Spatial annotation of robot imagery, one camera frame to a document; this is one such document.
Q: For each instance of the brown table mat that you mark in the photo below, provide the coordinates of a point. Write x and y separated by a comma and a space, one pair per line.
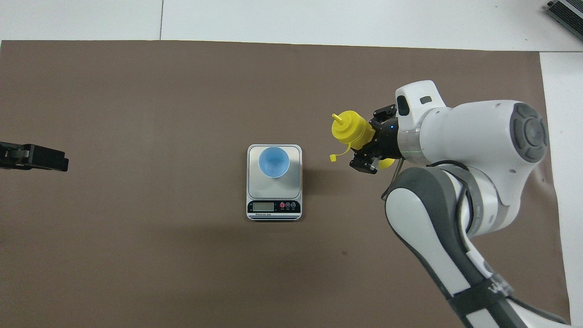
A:
182, 91

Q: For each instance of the grey ribbed metal device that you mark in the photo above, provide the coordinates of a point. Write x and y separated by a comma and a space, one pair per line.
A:
569, 11

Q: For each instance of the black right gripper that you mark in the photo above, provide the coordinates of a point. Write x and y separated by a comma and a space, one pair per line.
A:
387, 139

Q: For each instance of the light blue plastic cup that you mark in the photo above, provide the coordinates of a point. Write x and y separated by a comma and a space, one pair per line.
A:
273, 161

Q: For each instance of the silver digital kitchen scale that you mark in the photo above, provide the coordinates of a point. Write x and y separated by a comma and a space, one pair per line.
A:
273, 191

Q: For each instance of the yellow squeeze seasoning bottle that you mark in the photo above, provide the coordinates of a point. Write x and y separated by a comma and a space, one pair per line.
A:
353, 130

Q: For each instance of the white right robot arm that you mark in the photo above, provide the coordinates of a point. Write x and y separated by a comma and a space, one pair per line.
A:
478, 136

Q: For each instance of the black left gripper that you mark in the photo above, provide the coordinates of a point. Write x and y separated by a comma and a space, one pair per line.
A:
9, 157

